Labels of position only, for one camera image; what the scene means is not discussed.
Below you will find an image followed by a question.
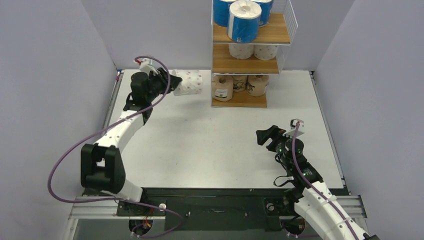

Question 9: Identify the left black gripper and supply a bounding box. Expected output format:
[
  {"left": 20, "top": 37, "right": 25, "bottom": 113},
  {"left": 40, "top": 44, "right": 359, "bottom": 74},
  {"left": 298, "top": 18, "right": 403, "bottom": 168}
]
[{"left": 145, "top": 67, "right": 181, "bottom": 103}]

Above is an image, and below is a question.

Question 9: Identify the white floral roll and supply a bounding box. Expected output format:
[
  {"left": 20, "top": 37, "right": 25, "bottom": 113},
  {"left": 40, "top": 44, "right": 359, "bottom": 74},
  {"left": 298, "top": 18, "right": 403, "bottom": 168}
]
[
  {"left": 253, "top": 44, "right": 279, "bottom": 61},
  {"left": 228, "top": 43, "right": 254, "bottom": 60},
  {"left": 172, "top": 69, "right": 203, "bottom": 97}
]

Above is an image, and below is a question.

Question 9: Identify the brown roll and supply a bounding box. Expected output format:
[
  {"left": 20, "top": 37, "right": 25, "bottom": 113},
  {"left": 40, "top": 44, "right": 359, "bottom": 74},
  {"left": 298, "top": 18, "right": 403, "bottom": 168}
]
[
  {"left": 232, "top": 75, "right": 248, "bottom": 93},
  {"left": 246, "top": 75, "right": 269, "bottom": 97},
  {"left": 211, "top": 75, "right": 234, "bottom": 102}
]

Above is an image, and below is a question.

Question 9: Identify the blue roll front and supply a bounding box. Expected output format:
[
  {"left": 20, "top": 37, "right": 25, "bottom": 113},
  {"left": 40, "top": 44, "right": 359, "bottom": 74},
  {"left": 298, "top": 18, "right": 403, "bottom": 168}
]
[{"left": 212, "top": 0, "right": 236, "bottom": 27}]

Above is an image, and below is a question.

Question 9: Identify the blue roll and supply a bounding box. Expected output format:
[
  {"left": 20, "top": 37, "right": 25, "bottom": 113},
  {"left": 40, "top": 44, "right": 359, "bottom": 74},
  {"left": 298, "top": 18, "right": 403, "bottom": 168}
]
[
  {"left": 212, "top": 0, "right": 236, "bottom": 27},
  {"left": 253, "top": 0, "right": 274, "bottom": 28},
  {"left": 227, "top": 0, "right": 262, "bottom": 43}
]

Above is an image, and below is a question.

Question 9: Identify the blue roll back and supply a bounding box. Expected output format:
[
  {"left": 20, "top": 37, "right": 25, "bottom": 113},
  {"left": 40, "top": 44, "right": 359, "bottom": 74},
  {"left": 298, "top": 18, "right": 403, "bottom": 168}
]
[{"left": 227, "top": 0, "right": 262, "bottom": 43}]

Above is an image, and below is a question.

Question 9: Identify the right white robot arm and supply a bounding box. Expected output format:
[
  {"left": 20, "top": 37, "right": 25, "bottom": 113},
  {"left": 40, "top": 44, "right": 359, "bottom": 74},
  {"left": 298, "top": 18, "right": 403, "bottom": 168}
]
[{"left": 255, "top": 119, "right": 379, "bottom": 240}]

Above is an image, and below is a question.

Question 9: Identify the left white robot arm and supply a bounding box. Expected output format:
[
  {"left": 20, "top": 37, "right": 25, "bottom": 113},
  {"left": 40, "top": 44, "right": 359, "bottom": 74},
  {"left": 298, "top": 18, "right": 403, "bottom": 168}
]
[{"left": 80, "top": 67, "right": 183, "bottom": 215}]

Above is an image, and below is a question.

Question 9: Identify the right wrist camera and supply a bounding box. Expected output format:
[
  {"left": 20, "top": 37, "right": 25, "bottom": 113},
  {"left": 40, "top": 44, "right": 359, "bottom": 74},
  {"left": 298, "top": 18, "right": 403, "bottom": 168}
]
[{"left": 283, "top": 118, "right": 305, "bottom": 138}]

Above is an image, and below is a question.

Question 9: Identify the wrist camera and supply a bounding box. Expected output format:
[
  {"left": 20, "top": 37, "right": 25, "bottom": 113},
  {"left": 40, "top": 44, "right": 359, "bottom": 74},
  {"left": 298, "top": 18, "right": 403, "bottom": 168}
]
[
  {"left": 283, "top": 118, "right": 305, "bottom": 138},
  {"left": 134, "top": 57, "right": 159, "bottom": 75}
]

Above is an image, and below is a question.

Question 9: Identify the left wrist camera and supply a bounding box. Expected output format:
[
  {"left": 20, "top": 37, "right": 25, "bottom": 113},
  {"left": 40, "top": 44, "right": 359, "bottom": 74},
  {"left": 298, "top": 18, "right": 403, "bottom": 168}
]
[{"left": 134, "top": 57, "right": 159, "bottom": 75}]

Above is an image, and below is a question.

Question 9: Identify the white wire wooden shelf rack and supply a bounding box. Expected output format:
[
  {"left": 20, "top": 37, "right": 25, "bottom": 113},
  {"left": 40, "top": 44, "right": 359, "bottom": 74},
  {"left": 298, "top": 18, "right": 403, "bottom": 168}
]
[{"left": 210, "top": 0, "right": 299, "bottom": 109}]

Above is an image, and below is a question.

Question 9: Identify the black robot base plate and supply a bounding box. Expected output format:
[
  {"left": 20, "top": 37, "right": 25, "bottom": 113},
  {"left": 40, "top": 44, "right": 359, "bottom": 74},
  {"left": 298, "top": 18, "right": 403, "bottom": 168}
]
[{"left": 116, "top": 187, "right": 306, "bottom": 235}]

